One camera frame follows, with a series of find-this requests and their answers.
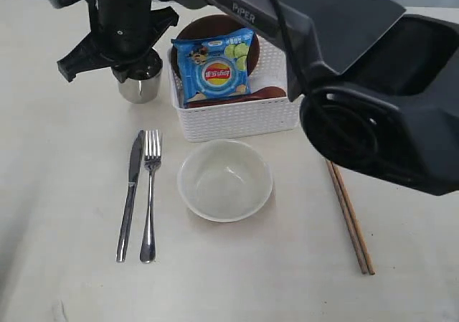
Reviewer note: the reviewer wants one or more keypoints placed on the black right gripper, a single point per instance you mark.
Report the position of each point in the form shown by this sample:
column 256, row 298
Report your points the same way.
column 121, row 33

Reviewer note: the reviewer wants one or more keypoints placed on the silver foil packet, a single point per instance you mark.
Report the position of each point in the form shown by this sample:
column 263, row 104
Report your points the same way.
column 143, row 84

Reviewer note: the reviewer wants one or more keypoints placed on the silver metal table knife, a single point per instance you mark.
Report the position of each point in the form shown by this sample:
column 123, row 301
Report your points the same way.
column 134, row 168

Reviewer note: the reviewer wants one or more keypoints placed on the blue potato chips bag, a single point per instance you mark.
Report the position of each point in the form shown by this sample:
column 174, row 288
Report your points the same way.
column 214, row 68

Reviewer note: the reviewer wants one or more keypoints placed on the brown wooden spoon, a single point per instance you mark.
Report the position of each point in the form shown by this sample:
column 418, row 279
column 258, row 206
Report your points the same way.
column 262, row 94

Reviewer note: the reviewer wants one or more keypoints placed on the white speckled ceramic bowl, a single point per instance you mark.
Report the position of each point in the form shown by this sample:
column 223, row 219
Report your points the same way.
column 225, row 181

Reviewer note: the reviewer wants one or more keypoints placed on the white plastic lattice basket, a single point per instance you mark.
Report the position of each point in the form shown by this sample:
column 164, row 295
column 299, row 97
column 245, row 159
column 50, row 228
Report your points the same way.
column 242, row 119

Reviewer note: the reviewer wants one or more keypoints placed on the silver metal fork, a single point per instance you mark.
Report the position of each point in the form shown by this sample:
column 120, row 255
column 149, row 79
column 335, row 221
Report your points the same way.
column 152, row 161

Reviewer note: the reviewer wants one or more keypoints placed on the brown wooden chopstick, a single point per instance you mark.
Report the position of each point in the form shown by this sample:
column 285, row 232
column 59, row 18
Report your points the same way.
column 355, row 221
column 347, row 218

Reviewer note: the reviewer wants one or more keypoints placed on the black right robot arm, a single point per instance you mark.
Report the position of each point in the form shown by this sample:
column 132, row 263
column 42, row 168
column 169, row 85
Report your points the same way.
column 379, row 86

